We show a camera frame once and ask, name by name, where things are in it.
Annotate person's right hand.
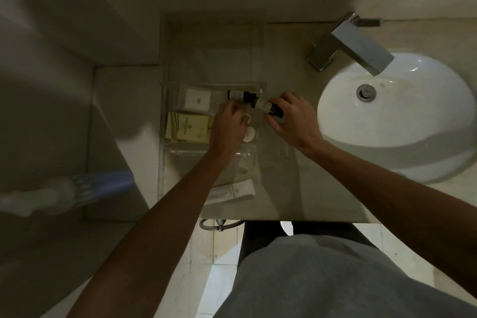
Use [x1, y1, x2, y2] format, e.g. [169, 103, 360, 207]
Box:
[266, 91, 325, 153]

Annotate person's left hand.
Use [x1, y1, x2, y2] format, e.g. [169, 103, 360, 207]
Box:
[207, 100, 251, 160]

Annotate small dark bottle white label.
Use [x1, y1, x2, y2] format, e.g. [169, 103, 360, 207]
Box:
[227, 89, 260, 107]
[256, 100, 284, 119]

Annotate person's left forearm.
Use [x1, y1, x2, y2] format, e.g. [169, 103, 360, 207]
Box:
[67, 148, 243, 318]

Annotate person's right forearm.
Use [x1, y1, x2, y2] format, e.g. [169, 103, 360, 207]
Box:
[298, 139, 477, 300]

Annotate clear wrapped white soap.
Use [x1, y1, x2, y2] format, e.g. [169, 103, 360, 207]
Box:
[234, 146, 258, 175]

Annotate white square box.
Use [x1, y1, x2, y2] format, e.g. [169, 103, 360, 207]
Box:
[178, 85, 223, 113]

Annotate yellow striped box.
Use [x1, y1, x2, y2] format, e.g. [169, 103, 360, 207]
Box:
[165, 112, 214, 144]

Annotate white tube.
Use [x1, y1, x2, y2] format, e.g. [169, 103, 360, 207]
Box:
[206, 179, 256, 206]

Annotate clear acrylic tray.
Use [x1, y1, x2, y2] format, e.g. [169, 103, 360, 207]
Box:
[160, 81, 270, 181]

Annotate chrome sink drain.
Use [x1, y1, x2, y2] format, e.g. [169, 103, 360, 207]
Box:
[356, 84, 377, 102]

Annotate dark trousers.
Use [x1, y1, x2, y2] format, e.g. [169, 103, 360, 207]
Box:
[238, 220, 375, 268]

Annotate chrome square faucet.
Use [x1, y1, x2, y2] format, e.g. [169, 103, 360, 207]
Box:
[306, 12, 396, 77]

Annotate white oval sink basin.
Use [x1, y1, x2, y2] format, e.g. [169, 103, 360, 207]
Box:
[317, 52, 477, 185]

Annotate grey shirt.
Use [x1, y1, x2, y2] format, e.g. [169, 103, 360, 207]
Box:
[220, 234, 477, 318]

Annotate white bidet sprayer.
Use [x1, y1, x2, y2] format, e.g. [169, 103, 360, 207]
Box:
[0, 170, 135, 218]

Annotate metal hose under counter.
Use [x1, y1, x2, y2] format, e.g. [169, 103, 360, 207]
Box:
[199, 218, 240, 233]

